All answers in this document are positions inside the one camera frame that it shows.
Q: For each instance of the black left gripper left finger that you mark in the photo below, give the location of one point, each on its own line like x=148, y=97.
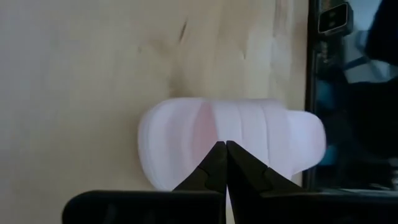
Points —
x=155, y=208

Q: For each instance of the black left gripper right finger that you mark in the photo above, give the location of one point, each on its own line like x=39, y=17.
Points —
x=295, y=208

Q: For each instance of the pink slide sandal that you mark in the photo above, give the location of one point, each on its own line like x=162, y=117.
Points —
x=174, y=137

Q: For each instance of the black aluminium table frame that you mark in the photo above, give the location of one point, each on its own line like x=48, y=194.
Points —
x=311, y=93

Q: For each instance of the table-level camera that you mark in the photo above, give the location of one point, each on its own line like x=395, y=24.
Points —
x=335, y=18

